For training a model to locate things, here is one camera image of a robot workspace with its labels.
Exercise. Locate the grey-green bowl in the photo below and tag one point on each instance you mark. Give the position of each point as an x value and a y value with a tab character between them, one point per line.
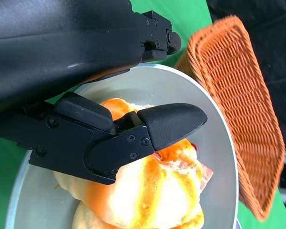
157	86

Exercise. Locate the elongated ribbed bread loaf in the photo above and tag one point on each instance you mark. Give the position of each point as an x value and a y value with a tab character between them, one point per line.
145	186

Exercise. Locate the salmon pink cake slice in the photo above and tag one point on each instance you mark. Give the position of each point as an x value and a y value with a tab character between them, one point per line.
206	176

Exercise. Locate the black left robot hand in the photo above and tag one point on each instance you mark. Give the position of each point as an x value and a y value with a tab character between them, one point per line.
62	43

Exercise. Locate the green tablecloth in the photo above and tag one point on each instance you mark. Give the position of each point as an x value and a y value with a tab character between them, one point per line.
193	14

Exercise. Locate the orange wicker basket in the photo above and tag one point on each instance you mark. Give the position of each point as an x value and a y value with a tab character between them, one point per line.
240	107

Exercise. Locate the lavender plate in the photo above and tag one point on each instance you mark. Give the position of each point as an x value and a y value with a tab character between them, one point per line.
238	225

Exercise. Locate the round pumpkin-shaped bread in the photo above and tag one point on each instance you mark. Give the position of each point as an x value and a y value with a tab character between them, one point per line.
90	221

